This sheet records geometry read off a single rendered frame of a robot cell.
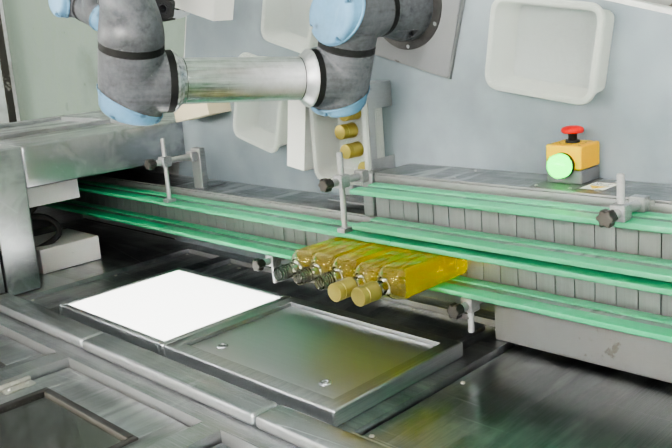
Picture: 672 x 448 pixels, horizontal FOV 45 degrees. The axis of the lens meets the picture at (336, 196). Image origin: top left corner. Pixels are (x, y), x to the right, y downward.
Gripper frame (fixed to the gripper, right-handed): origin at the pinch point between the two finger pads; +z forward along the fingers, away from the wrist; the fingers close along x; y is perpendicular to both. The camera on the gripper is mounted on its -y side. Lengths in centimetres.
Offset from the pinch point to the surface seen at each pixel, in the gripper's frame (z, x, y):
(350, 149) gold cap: 6, 23, -54
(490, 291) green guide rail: -5, 33, -103
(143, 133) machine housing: -1.2, 41.1, 16.9
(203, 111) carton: 4.9, 29.7, -1.9
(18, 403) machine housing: -70, 62, -50
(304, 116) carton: 6.4, 20.2, -38.4
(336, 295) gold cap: -29, 34, -86
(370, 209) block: -1, 31, -69
